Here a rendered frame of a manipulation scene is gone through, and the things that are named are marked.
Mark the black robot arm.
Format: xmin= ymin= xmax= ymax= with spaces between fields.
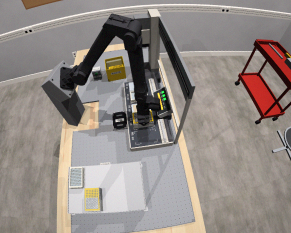
xmin=60 ymin=13 xmax=161 ymax=116

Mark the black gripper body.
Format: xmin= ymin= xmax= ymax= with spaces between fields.
xmin=136 ymin=105 xmax=149 ymax=123

